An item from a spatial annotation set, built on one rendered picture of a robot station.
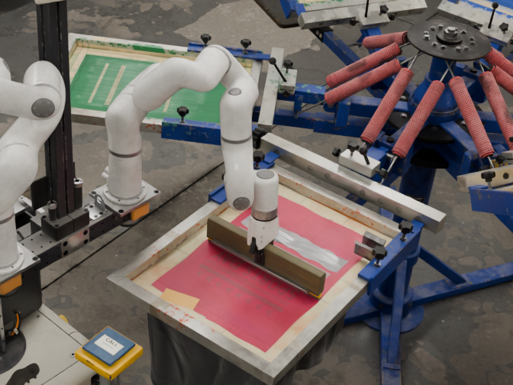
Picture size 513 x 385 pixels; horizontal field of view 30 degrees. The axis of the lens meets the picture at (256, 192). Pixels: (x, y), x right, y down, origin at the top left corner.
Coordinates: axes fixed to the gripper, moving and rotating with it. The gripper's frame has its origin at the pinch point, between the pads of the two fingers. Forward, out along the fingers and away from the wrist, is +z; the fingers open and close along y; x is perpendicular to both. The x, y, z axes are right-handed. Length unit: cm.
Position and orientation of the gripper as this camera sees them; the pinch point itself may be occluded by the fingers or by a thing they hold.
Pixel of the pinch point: (263, 255)
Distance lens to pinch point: 282.3
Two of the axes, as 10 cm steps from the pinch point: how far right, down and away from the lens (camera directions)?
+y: -5.8, 4.6, -6.7
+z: -0.2, 8.2, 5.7
